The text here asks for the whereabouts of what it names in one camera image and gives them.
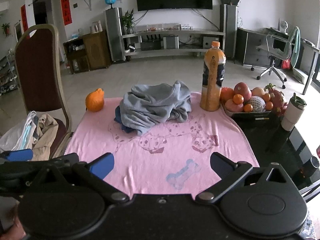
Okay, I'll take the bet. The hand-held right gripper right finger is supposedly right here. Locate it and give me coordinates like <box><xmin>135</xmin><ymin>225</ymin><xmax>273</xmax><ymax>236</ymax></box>
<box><xmin>195</xmin><ymin>152</ymin><xmax>294</xmax><ymax>203</ymax></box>

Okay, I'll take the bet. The beige garment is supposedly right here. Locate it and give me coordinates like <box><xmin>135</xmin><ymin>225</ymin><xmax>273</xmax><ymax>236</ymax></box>
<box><xmin>32</xmin><ymin>114</ymin><xmax>59</xmax><ymax>162</ymax></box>

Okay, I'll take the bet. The small white fan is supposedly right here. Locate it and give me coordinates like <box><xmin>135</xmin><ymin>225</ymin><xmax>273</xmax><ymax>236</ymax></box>
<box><xmin>278</xmin><ymin>20</ymin><xmax>289</xmax><ymax>34</ymax></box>

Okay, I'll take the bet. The dark open shelf cabinet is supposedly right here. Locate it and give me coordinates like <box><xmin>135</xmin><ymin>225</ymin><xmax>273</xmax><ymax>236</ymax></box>
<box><xmin>63</xmin><ymin>38</ymin><xmax>90</xmax><ymax>75</ymax></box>

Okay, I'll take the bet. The clothes pile on chair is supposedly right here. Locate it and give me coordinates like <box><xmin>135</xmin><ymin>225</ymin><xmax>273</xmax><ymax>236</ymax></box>
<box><xmin>0</xmin><ymin>111</ymin><xmax>34</xmax><ymax>153</ymax></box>

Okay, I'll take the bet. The dark desk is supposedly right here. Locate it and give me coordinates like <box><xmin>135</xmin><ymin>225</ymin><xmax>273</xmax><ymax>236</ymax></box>
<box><xmin>236</xmin><ymin>27</ymin><xmax>320</xmax><ymax>95</ymax></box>

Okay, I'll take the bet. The blue garment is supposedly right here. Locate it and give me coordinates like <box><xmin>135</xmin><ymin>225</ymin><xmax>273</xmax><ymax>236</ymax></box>
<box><xmin>114</xmin><ymin>106</ymin><xmax>136</xmax><ymax>134</ymax></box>

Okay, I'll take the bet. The silver tower speaker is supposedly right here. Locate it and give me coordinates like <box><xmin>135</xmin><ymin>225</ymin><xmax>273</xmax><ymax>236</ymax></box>
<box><xmin>104</xmin><ymin>7</ymin><xmax>126</xmax><ymax>62</ymax></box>
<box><xmin>219</xmin><ymin>4</ymin><xmax>239</xmax><ymax>58</ymax></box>

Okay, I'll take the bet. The grey box speaker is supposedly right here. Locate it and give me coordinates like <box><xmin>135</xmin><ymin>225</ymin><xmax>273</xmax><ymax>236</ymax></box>
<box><xmin>163</xmin><ymin>36</ymin><xmax>180</xmax><ymax>50</ymax></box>

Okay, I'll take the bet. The orange juice bottle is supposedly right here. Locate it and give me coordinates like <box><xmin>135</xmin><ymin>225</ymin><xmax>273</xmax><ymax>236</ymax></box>
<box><xmin>200</xmin><ymin>41</ymin><xmax>227</xmax><ymax>112</ymax></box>

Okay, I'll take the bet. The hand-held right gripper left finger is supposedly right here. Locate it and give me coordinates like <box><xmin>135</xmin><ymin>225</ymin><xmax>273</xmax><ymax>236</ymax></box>
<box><xmin>32</xmin><ymin>152</ymin><xmax>130</xmax><ymax>203</ymax></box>

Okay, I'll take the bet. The maroon banquet chair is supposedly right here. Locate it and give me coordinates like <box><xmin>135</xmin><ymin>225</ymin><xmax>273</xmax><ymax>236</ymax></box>
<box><xmin>14</xmin><ymin>24</ymin><xmax>74</xmax><ymax>161</ymax></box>

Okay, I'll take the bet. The grey office chair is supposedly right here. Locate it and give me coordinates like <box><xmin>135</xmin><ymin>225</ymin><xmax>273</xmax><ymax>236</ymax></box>
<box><xmin>251</xmin><ymin>26</ymin><xmax>301</xmax><ymax>89</ymax></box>

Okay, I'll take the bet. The white netted fruit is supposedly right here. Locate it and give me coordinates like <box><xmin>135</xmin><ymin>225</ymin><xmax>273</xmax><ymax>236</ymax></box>
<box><xmin>246</xmin><ymin>96</ymin><xmax>266</xmax><ymax>112</ymax></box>

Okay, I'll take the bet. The white tumbler with green lid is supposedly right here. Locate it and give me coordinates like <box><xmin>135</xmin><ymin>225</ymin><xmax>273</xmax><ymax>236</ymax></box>
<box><xmin>281</xmin><ymin>93</ymin><xmax>307</xmax><ymax>132</ymax></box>

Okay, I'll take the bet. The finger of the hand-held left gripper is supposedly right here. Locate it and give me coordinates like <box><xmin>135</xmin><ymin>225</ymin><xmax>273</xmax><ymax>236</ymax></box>
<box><xmin>32</xmin><ymin>153</ymin><xmax>81</xmax><ymax>174</ymax></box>
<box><xmin>0</xmin><ymin>149</ymin><xmax>34</xmax><ymax>162</ymax></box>

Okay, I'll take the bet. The red apple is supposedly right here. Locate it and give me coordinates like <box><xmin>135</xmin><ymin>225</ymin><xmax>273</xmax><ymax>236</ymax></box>
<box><xmin>234</xmin><ymin>82</ymin><xmax>252</xmax><ymax>102</ymax></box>

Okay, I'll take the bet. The long red wall banner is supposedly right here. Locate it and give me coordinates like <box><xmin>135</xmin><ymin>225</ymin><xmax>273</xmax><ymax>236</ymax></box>
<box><xmin>59</xmin><ymin>0</ymin><xmax>73</xmax><ymax>26</ymax></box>

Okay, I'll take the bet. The metal television stand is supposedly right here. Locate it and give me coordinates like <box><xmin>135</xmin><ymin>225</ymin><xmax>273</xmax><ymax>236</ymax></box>
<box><xmin>121</xmin><ymin>27</ymin><xmax>226</xmax><ymax>57</ymax></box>

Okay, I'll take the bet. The shoe rack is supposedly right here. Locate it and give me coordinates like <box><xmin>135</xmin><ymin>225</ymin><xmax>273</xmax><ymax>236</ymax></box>
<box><xmin>0</xmin><ymin>49</ymin><xmax>20</xmax><ymax>96</ymax></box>

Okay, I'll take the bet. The blue face mask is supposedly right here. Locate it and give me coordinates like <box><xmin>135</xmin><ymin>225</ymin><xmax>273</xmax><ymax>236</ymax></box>
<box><xmin>15</xmin><ymin>122</ymin><xmax>35</xmax><ymax>151</ymax></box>

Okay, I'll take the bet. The grey knit garment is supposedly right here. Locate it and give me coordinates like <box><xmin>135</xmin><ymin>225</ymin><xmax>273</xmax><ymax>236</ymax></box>
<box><xmin>119</xmin><ymin>80</ymin><xmax>192</xmax><ymax>136</ymax></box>

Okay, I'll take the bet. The pink apple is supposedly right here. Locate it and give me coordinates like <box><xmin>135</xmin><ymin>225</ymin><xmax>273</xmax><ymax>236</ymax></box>
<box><xmin>224</xmin><ymin>99</ymin><xmax>244</xmax><ymax>113</ymax></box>

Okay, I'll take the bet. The knobbed orange citrus fruit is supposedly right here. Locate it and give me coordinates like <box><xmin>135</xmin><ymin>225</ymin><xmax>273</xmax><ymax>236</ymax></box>
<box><xmin>85</xmin><ymin>88</ymin><xmax>105</xmax><ymax>112</ymax></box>

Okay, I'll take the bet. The dark cylinder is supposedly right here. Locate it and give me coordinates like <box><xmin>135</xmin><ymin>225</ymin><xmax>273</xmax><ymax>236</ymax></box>
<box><xmin>310</xmin><ymin>156</ymin><xmax>320</xmax><ymax>176</ymax></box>

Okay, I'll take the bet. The grey patterned cloth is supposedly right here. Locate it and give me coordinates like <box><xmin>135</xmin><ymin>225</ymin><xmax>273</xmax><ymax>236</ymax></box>
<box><xmin>303</xmin><ymin>209</ymin><xmax>320</xmax><ymax>240</ymax></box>

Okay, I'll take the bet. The pale peach fruit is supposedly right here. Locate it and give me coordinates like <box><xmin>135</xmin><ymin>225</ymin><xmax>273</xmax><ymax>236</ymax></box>
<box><xmin>251</xmin><ymin>87</ymin><xmax>266</xmax><ymax>98</ymax></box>

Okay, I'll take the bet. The black fruit tray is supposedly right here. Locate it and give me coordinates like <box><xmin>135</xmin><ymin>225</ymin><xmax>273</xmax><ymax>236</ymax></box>
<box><xmin>221</xmin><ymin>102</ymin><xmax>278</xmax><ymax>121</ymax></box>

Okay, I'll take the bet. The red-orange round fruit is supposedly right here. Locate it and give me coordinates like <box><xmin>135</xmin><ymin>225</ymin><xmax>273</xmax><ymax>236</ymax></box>
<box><xmin>220</xmin><ymin>87</ymin><xmax>235</xmax><ymax>103</ymax></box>

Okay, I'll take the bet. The brown wooden cabinet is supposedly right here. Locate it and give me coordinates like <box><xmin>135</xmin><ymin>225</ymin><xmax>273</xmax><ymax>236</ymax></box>
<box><xmin>82</xmin><ymin>31</ymin><xmax>112</xmax><ymax>71</ymax></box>

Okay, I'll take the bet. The dragon fruit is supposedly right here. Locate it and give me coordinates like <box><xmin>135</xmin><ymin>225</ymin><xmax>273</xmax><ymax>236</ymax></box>
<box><xmin>264</xmin><ymin>83</ymin><xmax>288</xmax><ymax>117</ymax></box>

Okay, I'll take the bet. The green potted plant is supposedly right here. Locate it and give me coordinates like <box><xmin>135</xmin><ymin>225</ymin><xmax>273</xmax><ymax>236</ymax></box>
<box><xmin>122</xmin><ymin>8</ymin><xmax>136</xmax><ymax>35</ymax></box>

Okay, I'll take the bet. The green towel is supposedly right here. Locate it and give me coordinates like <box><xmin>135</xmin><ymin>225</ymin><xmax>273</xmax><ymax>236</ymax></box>
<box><xmin>289</xmin><ymin>26</ymin><xmax>301</xmax><ymax>68</ymax></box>

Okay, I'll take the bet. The pink printed blanket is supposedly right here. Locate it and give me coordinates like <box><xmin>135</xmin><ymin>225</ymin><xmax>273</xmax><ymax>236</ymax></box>
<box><xmin>64</xmin><ymin>92</ymin><xmax>260</xmax><ymax>198</ymax></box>

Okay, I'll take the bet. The short red wall banner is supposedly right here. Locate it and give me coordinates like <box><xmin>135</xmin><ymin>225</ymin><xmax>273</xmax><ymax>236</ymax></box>
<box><xmin>20</xmin><ymin>4</ymin><xmax>30</xmax><ymax>39</ymax></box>

